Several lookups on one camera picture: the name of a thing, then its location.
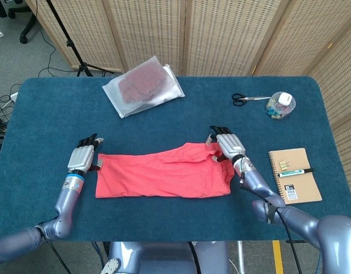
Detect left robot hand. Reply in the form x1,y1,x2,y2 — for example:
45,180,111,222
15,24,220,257
67,132,105,175

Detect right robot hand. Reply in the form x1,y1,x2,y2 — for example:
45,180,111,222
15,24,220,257
205,125,247,164

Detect red t-shirt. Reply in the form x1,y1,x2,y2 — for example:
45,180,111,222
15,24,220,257
94,142,236,199

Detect blue carpet table cover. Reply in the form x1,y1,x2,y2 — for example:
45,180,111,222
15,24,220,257
0,76,351,243

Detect clear jar of binder clips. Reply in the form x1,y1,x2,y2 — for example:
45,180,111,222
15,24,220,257
264,91,297,120

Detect kraft spiral notebook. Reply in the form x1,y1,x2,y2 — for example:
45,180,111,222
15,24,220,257
268,147,323,206

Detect white earbuds case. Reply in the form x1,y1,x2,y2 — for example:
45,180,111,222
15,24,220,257
277,92,292,105

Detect bagged dark red garment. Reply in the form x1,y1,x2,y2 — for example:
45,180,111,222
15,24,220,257
102,56,180,118

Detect silver table leg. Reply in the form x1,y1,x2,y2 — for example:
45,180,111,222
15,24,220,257
236,241,246,274

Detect black tripod stand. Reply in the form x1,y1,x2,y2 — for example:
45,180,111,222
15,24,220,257
45,0,106,77

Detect yellow floor tape strip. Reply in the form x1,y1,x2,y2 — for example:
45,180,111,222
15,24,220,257
272,240,285,274

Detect blue-grey robot torso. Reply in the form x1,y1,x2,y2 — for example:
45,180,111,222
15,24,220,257
102,241,230,274

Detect black office chair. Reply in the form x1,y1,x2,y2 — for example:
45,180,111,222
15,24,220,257
8,0,39,44

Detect black-handled scissors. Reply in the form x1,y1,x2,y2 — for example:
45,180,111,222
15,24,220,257
231,93,272,107

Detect tangled floor cables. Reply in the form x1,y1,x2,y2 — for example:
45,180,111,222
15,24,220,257
0,82,21,138

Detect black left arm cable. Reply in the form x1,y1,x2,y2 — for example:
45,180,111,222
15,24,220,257
43,235,71,274

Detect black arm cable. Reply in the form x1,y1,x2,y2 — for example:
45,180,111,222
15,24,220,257
273,209,303,274
43,235,71,274

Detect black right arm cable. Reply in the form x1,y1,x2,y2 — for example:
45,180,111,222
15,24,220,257
273,209,303,274

